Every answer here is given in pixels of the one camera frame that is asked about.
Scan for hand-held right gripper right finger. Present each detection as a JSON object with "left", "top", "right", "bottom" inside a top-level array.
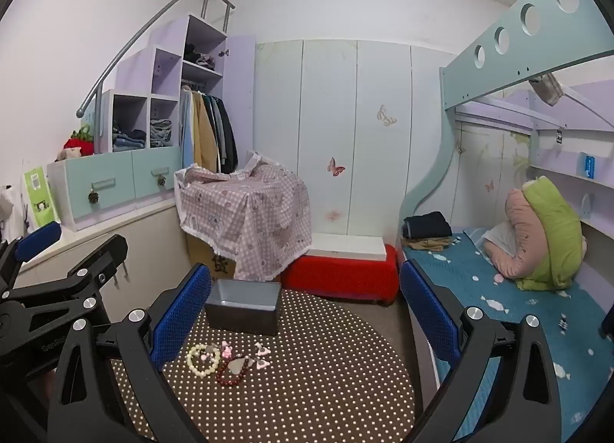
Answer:
[{"left": 399, "top": 260, "right": 562, "bottom": 443}]

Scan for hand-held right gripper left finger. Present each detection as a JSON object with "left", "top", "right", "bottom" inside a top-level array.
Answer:
[{"left": 48, "top": 263, "right": 214, "bottom": 443}]

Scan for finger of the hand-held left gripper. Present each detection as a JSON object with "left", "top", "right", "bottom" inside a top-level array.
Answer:
[
  {"left": 0, "top": 221, "right": 63, "bottom": 288},
  {"left": 0, "top": 233, "right": 129, "bottom": 318}
]

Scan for white bead bracelet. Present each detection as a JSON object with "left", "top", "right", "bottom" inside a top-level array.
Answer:
[{"left": 187, "top": 344, "right": 221, "bottom": 377}]

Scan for dark grey metal box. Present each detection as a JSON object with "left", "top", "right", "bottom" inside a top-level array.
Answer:
[{"left": 205, "top": 279, "right": 283, "bottom": 336}]

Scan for dark red bead bracelet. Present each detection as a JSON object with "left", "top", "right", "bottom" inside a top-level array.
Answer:
[{"left": 215, "top": 355, "right": 253, "bottom": 387}]

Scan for green paper bag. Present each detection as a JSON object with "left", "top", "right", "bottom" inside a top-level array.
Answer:
[{"left": 24, "top": 167, "right": 61, "bottom": 229}]

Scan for low beige cabinet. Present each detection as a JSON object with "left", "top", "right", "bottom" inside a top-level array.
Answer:
[{"left": 14, "top": 197, "right": 193, "bottom": 325}]

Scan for cardboard box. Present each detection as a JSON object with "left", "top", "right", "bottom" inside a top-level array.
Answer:
[{"left": 186, "top": 227, "right": 238, "bottom": 281}]

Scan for tan garment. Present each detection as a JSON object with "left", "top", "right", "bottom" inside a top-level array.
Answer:
[{"left": 405, "top": 236, "right": 462, "bottom": 253}]

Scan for teal drawer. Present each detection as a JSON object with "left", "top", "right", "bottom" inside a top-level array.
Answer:
[
  {"left": 64, "top": 154, "right": 136, "bottom": 224},
  {"left": 132, "top": 145, "right": 183, "bottom": 200}
]

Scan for folded black clothes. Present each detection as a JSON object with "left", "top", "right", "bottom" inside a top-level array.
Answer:
[{"left": 402, "top": 211, "right": 453, "bottom": 241}]

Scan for red ottoman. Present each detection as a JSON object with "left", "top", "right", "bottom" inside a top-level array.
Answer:
[{"left": 281, "top": 244, "right": 400, "bottom": 306}]

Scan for blue printed bed sheet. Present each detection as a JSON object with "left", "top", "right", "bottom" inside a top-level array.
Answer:
[{"left": 400, "top": 227, "right": 614, "bottom": 443}]

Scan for red and green plush toy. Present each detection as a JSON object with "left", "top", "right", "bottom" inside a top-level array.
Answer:
[{"left": 62, "top": 124, "right": 95, "bottom": 162}]

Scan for white pillow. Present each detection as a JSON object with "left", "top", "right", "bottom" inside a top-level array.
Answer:
[{"left": 481, "top": 222, "right": 515, "bottom": 258}]

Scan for white board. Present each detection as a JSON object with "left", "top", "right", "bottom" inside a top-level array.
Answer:
[{"left": 309, "top": 233, "right": 388, "bottom": 261}]

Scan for folded jeans stack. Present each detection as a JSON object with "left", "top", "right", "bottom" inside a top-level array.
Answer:
[
  {"left": 112, "top": 124, "right": 147, "bottom": 152},
  {"left": 150, "top": 118, "right": 172, "bottom": 147}
]

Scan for pink checked cloth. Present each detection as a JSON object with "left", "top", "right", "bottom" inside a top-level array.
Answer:
[{"left": 173, "top": 151, "right": 314, "bottom": 281}]

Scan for brown polka dot tablecloth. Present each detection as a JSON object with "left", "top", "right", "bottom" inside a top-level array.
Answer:
[{"left": 110, "top": 287, "right": 423, "bottom": 443}]

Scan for hanging light blue garment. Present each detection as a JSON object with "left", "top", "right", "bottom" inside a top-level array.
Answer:
[{"left": 180, "top": 88, "right": 197, "bottom": 171}]

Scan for hanging beige coat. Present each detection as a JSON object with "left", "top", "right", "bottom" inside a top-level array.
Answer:
[{"left": 193, "top": 90, "right": 220, "bottom": 171}]

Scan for purple stair cabinet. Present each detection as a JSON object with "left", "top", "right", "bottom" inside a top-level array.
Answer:
[{"left": 45, "top": 15, "right": 257, "bottom": 233}]

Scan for dark clothes pile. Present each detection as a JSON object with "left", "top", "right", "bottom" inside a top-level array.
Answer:
[{"left": 183, "top": 43, "right": 216, "bottom": 71}]

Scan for pale mint wardrobe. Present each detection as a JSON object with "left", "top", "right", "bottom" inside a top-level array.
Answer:
[{"left": 253, "top": 39, "right": 456, "bottom": 238}]

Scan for grey metal handrail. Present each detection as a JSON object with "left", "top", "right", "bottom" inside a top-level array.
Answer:
[{"left": 76, "top": 0, "right": 236, "bottom": 120}]

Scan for grey lamp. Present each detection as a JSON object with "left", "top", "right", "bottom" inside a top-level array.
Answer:
[{"left": 528, "top": 72, "right": 563, "bottom": 108}]

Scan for purple wall shelf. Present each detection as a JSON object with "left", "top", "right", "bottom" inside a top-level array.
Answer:
[{"left": 527, "top": 83, "right": 614, "bottom": 233}]

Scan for teal bunk bed frame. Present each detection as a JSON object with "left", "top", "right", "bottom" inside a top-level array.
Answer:
[{"left": 399, "top": 0, "right": 614, "bottom": 220}]

